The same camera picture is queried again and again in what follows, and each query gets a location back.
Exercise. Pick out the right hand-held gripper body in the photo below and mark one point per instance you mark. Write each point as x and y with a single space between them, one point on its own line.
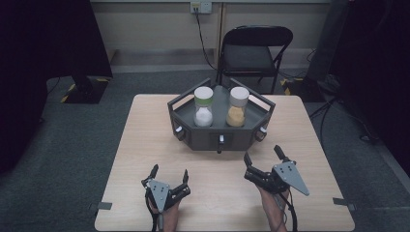
283 175

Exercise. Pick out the white wall outlet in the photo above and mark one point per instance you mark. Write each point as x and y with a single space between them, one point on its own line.
200 7

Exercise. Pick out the person's left hand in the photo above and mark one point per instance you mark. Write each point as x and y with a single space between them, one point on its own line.
170 216

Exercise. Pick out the dark grey corner rack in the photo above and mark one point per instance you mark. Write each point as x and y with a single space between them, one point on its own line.
220 137

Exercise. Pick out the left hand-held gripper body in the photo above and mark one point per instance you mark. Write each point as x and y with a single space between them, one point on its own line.
161 193

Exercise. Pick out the black folding chair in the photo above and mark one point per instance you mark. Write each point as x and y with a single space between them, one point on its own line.
249 58

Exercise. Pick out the person's right hand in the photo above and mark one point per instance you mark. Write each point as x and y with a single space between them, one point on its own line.
272 201

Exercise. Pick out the black stand base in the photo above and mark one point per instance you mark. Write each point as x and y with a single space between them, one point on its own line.
304 90
84 92

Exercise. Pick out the black curtain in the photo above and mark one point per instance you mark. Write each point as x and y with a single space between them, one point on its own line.
380 71
38 64

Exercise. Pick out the green-banded jar of white powder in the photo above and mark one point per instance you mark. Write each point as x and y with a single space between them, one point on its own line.
203 106

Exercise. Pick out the white-lidded jar of yellow powder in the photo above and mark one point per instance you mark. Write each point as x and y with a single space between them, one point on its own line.
237 108

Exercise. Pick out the grey tape strip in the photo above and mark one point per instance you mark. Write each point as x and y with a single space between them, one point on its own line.
103 205
343 202

